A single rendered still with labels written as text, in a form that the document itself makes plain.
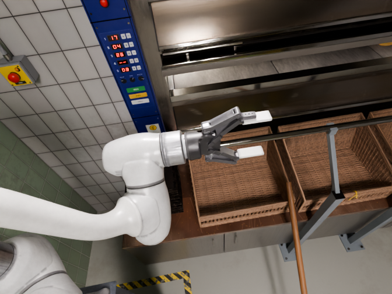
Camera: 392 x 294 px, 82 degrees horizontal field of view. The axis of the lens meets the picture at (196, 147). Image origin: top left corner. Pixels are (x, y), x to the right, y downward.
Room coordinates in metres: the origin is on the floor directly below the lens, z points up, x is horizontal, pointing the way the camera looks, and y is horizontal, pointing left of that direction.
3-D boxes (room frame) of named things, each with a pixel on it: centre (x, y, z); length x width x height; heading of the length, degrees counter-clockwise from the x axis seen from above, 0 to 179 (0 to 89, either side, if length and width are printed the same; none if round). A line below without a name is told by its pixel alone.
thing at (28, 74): (0.94, 0.70, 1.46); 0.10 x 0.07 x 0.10; 90
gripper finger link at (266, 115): (0.38, -0.15, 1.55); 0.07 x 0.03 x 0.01; 90
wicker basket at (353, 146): (0.73, -0.81, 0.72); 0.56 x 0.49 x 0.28; 91
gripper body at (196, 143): (0.38, -0.02, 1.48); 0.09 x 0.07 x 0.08; 90
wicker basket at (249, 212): (0.72, -0.22, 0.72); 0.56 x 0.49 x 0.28; 92
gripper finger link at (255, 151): (0.38, -0.15, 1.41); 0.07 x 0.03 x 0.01; 90
